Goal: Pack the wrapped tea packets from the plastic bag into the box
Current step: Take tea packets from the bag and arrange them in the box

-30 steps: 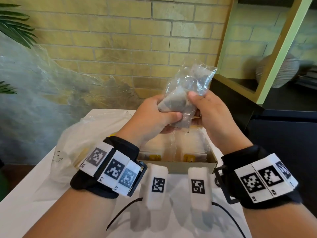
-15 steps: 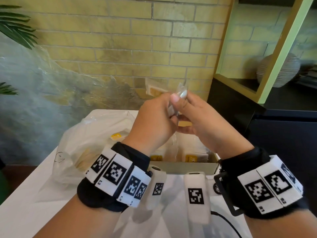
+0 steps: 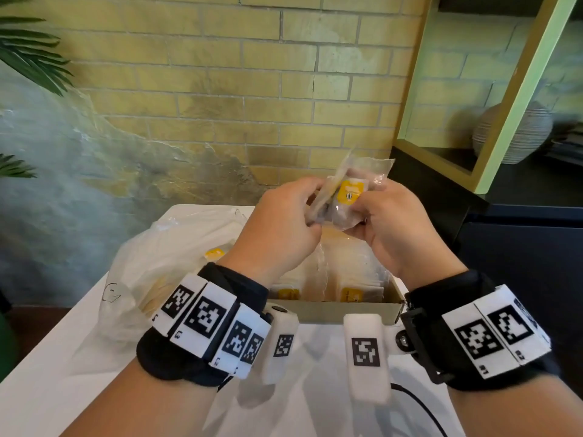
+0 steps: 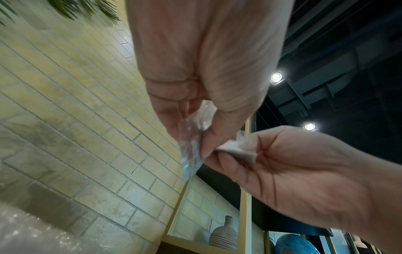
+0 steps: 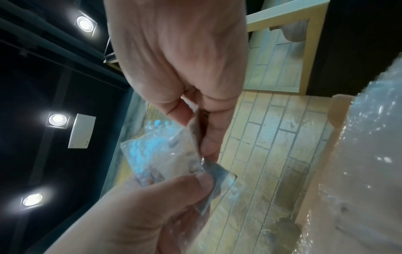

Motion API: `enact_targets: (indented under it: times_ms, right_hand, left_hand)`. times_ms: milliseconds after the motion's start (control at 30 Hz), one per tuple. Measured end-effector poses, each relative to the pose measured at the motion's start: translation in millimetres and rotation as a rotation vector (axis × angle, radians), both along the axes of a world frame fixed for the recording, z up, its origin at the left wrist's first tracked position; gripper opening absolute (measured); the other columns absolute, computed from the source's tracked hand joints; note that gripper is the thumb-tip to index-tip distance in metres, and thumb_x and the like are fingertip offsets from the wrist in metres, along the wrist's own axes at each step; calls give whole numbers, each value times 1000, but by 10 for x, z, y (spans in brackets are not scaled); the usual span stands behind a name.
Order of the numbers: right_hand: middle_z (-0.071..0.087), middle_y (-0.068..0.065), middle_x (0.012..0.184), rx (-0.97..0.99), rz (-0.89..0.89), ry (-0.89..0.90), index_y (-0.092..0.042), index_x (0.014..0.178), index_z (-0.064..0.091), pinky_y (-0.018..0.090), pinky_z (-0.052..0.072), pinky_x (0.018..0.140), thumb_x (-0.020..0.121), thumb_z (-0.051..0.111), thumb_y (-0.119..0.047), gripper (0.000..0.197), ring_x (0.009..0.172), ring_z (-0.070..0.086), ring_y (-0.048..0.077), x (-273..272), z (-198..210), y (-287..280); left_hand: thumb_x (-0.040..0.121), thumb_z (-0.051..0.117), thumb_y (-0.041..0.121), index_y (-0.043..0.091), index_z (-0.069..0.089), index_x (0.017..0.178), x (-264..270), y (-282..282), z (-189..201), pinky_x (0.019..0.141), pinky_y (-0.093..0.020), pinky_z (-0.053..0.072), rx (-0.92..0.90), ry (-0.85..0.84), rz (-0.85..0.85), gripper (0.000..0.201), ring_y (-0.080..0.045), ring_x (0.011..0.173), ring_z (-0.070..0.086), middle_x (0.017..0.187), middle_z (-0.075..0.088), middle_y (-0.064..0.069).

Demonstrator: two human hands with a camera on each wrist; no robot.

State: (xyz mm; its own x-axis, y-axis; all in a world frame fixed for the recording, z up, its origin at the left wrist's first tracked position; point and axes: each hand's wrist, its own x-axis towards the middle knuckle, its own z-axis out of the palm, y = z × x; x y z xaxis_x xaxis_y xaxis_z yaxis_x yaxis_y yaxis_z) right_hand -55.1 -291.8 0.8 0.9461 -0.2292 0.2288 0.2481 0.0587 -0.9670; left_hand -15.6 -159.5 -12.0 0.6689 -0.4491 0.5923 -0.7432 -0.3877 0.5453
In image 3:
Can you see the pile of clear packets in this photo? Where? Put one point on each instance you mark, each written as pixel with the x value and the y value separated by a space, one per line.
pixel 182 275

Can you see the person's left fingers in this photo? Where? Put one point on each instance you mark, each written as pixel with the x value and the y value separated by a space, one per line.
pixel 303 188

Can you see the stack of books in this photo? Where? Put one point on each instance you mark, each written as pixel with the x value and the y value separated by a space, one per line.
pixel 567 145

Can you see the person's right fingers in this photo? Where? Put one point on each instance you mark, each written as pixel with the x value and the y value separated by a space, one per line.
pixel 371 209

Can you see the black wristband with marker tags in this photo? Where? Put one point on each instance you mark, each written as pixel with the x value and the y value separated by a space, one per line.
pixel 200 323
pixel 483 332

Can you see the green palm plant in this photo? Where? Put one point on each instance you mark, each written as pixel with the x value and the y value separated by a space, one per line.
pixel 32 54

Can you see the translucent plastic bag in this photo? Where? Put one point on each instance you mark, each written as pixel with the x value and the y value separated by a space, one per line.
pixel 150 268

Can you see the person's left hand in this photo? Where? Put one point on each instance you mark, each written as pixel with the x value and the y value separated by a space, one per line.
pixel 268 232

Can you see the ribbed grey vase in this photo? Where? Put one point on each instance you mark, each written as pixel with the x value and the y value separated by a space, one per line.
pixel 524 131

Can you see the row of clear packets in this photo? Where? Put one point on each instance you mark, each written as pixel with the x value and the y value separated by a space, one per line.
pixel 350 273

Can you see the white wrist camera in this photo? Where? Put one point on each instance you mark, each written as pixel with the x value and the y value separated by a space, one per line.
pixel 281 345
pixel 366 359

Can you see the person's right hand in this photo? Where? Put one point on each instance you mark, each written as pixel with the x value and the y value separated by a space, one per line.
pixel 401 236

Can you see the person's left forearm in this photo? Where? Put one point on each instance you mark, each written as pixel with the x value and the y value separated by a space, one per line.
pixel 136 400

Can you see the black cabinet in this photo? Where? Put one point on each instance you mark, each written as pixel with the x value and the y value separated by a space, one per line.
pixel 524 232

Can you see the brown cardboard box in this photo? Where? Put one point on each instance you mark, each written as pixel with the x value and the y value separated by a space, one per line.
pixel 337 311

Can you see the person's right forearm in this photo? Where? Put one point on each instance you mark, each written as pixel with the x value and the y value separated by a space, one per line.
pixel 514 409

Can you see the green wooden shelf frame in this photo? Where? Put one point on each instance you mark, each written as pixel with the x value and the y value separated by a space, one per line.
pixel 514 100

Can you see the clear yellow-label snack packet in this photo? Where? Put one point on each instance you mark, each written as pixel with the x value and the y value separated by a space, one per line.
pixel 346 191

